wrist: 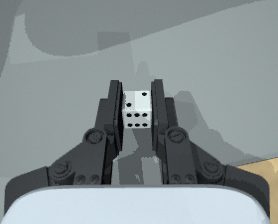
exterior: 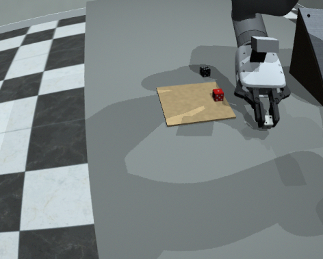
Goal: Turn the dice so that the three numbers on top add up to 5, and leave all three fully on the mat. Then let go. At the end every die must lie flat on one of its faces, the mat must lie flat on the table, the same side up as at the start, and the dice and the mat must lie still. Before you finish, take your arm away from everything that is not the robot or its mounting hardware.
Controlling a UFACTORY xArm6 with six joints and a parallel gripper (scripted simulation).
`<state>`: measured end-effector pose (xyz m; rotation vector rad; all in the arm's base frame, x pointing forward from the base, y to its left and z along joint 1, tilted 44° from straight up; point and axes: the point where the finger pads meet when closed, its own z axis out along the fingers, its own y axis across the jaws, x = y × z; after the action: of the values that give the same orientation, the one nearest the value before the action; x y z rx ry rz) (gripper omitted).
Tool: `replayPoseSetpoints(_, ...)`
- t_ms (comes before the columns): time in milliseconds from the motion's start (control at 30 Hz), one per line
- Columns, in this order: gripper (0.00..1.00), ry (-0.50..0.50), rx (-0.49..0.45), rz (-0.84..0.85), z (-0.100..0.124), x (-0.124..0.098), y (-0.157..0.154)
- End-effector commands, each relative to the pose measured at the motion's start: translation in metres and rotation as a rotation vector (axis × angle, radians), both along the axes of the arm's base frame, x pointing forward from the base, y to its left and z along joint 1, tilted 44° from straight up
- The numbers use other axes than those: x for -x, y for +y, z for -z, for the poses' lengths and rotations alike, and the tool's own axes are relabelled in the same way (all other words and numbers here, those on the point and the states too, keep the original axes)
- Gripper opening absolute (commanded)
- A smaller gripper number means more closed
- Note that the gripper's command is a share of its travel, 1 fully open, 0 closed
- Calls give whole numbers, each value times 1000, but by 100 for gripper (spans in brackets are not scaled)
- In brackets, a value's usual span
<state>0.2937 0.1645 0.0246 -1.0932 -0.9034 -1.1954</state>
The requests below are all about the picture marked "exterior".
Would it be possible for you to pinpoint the black die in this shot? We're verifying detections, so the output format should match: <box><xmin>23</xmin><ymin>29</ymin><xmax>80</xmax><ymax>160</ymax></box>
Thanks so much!
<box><xmin>200</xmin><ymin>66</ymin><xmax>211</xmax><ymax>77</ymax></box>

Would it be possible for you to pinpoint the white die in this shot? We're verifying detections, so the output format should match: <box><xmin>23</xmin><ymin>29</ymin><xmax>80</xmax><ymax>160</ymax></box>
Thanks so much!
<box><xmin>261</xmin><ymin>116</ymin><xmax>274</xmax><ymax>129</ymax></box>

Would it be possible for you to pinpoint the tan mottled mat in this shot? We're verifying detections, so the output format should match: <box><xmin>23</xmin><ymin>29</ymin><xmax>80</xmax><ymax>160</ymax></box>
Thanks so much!
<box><xmin>157</xmin><ymin>82</ymin><xmax>236</xmax><ymax>127</ymax></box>

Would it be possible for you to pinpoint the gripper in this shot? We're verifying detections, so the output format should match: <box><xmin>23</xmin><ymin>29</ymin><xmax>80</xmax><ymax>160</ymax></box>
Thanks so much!
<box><xmin>234</xmin><ymin>40</ymin><xmax>291</xmax><ymax>127</ymax></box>

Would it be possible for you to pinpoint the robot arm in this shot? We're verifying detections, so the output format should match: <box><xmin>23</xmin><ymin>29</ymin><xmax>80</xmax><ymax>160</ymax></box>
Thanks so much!
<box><xmin>231</xmin><ymin>0</ymin><xmax>298</xmax><ymax>63</ymax></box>

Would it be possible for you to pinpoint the red die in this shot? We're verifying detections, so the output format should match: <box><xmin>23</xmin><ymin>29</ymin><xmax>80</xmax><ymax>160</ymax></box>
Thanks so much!
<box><xmin>212</xmin><ymin>88</ymin><xmax>224</xmax><ymax>101</ymax></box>

